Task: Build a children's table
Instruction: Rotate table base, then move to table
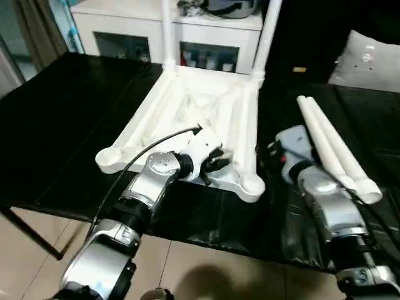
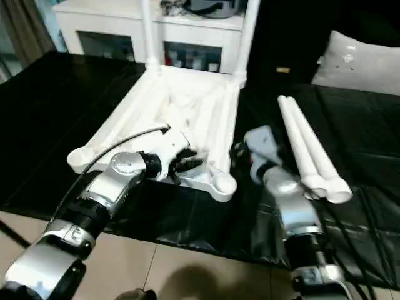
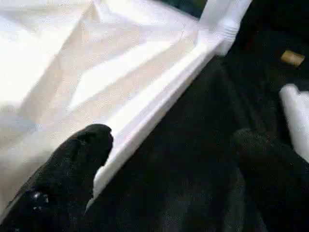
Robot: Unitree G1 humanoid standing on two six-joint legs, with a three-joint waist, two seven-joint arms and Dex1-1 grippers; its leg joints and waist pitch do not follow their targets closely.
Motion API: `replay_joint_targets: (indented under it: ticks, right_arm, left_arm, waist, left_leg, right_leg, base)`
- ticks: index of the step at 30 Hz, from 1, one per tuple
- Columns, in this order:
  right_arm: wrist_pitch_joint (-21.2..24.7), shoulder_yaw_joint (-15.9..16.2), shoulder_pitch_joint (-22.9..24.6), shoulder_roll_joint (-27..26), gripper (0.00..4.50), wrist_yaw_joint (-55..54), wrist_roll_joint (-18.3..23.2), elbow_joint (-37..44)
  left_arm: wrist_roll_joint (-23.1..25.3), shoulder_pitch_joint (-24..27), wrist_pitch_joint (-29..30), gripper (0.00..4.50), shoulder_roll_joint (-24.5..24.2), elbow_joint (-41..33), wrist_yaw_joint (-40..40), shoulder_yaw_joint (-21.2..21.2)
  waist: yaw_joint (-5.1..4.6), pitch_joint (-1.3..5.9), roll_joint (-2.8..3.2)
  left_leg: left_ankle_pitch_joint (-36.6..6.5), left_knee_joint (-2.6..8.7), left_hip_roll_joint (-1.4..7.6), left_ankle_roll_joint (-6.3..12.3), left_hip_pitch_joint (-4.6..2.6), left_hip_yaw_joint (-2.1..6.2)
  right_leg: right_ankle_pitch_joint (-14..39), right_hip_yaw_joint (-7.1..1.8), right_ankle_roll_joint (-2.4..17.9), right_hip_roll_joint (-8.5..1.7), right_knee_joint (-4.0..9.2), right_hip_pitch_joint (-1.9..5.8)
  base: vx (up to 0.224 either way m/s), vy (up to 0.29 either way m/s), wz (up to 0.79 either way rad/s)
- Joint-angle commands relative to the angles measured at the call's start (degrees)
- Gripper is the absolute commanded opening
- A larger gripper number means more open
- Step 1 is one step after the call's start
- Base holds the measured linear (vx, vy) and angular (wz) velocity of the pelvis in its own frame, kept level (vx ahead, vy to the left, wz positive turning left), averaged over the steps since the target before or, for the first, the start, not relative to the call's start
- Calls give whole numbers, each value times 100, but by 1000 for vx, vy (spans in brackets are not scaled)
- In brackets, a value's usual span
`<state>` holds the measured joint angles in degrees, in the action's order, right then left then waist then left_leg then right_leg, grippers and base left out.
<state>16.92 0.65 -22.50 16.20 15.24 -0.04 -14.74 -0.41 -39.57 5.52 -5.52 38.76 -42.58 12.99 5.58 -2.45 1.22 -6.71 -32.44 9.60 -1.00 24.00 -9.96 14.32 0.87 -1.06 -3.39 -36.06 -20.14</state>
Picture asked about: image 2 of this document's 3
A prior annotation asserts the white plastic table leg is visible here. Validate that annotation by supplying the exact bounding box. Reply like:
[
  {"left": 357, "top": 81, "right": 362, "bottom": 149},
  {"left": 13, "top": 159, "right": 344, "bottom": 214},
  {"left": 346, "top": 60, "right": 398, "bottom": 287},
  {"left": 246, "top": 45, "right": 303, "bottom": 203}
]
[
  {"left": 142, "top": 0, "right": 162, "bottom": 71},
  {"left": 277, "top": 96, "right": 326, "bottom": 201},
  {"left": 236, "top": 0, "right": 262, "bottom": 88},
  {"left": 284, "top": 96, "right": 353, "bottom": 204}
]

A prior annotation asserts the white plastic table top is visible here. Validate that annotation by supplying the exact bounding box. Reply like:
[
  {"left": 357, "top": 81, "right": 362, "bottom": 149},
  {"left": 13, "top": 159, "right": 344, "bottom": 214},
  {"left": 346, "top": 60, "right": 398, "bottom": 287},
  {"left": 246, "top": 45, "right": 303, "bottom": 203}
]
[{"left": 66, "top": 61, "right": 249, "bottom": 203}]

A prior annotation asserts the black mat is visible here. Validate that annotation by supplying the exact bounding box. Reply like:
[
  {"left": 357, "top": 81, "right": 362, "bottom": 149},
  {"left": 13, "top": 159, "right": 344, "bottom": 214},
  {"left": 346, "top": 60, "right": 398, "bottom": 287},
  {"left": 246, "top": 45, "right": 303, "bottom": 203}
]
[{"left": 0, "top": 51, "right": 400, "bottom": 287}]

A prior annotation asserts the grey bag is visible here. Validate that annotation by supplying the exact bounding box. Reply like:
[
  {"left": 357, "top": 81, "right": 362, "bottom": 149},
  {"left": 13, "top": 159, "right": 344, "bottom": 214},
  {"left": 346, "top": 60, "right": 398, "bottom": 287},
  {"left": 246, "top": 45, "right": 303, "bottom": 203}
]
[{"left": 187, "top": 0, "right": 241, "bottom": 19}]

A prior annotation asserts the grey cushion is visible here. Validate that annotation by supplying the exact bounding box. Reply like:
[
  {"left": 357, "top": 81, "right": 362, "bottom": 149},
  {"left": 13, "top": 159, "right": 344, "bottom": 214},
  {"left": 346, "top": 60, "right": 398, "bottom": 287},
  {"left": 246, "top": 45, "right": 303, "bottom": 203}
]
[{"left": 311, "top": 30, "right": 400, "bottom": 94}]

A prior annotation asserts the white cabinet with glass doors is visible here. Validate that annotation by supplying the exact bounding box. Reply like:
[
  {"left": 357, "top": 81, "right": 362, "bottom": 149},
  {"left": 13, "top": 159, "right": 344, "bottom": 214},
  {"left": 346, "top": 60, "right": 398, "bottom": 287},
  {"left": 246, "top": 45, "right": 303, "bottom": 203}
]
[{"left": 52, "top": 0, "right": 248, "bottom": 76}]

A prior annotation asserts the brown curtain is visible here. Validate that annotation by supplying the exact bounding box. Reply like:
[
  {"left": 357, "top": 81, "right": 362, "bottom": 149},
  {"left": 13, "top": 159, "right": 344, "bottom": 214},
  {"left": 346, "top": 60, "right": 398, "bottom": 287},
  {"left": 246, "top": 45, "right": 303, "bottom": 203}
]
[{"left": 0, "top": 0, "right": 56, "bottom": 82}]

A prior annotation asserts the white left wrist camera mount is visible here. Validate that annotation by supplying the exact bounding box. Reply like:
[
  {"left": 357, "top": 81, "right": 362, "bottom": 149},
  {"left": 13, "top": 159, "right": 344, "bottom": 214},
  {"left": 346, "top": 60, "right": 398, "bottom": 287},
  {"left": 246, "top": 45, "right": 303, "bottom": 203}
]
[{"left": 156, "top": 126, "right": 191, "bottom": 182}]

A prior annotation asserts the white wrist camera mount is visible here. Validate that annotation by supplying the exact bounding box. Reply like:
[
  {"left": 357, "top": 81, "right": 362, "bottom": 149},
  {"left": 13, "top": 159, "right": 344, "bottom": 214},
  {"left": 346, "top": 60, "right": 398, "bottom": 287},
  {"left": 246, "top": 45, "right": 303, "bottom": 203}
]
[
  {"left": 244, "top": 124, "right": 282, "bottom": 185},
  {"left": 156, "top": 126, "right": 191, "bottom": 182}
]

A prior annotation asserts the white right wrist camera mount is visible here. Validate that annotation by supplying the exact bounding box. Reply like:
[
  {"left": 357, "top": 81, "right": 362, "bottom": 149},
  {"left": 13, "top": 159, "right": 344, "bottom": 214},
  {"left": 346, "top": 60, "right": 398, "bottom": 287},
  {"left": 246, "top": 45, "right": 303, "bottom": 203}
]
[{"left": 244, "top": 124, "right": 282, "bottom": 185}]

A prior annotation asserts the black metal frame bar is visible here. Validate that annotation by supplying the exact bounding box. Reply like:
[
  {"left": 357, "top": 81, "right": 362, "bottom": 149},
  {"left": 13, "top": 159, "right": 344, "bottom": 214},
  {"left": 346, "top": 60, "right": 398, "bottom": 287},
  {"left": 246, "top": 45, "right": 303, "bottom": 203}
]
[{"left": 0, "top": 220, "right": 29, "bottom": 248}]

